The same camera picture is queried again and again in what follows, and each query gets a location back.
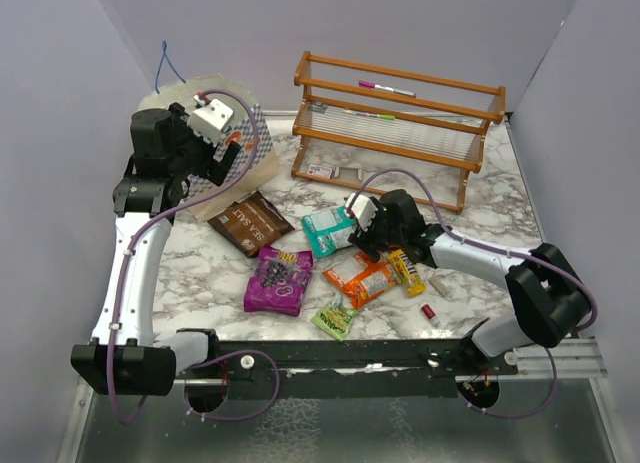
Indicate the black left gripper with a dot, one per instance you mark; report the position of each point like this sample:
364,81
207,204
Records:
184,130

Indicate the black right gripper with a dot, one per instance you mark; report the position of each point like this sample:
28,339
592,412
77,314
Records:
363,239

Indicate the checkered paper bag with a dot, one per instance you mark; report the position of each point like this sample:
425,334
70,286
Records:
257,162

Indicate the brown sea salt snack bag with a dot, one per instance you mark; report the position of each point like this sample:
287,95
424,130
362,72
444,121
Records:
251,224

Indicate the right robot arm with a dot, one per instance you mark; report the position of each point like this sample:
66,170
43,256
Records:
548,299

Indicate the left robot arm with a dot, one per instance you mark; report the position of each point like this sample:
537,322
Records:
122,355

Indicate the orange snack bag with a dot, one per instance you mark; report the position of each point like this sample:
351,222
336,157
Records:
361,279

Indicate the yellow M&M's candy bag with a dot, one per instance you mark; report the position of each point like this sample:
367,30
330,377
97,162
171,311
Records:
406,273

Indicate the teal snack bag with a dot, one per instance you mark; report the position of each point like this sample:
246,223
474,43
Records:
328,231

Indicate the purple raisin snack bag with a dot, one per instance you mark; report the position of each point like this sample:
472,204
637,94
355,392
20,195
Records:
280,282

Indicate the small beige wrapper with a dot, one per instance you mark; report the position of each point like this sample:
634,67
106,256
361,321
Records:
439,286

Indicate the light green candy packet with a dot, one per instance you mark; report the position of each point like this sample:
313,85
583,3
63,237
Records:
335,318

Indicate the red lip balm tube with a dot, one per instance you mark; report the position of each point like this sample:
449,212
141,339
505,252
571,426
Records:
430,315

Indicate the small red white card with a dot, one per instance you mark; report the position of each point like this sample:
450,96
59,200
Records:
320,171

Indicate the wooden shelf rack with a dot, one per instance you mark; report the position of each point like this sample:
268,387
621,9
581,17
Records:
443,130

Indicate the green marker pen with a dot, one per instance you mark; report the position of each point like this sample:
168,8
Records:
370,115

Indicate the pink marker pen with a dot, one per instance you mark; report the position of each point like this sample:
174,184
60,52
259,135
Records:
379,87

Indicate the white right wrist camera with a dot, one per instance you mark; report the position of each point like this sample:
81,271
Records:
362,209

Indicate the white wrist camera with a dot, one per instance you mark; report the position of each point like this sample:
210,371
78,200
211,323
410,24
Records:
210,118
362,209

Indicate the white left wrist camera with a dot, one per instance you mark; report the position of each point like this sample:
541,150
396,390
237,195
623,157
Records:
210,118

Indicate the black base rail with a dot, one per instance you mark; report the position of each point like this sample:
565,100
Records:
254,370

